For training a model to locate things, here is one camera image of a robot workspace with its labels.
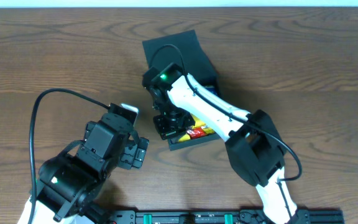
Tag yellow snack packet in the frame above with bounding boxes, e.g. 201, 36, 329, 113
177, 134, 191, 142

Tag red candy bag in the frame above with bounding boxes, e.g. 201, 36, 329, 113
186, 128, 207, 139

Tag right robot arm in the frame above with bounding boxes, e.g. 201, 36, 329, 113
142, 63, 299, 223

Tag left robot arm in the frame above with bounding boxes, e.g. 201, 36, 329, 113
19, 108, 149, 223

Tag yellow Hacks candy bag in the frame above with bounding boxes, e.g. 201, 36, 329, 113
191, 114, 215, 135

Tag blue snack bar wrapper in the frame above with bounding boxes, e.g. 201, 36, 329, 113
205, 86, 218, 96

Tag dark green box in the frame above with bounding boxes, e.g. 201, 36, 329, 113
142, 30, 221, 151

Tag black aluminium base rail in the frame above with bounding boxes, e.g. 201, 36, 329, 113
82, 205, 345, 224

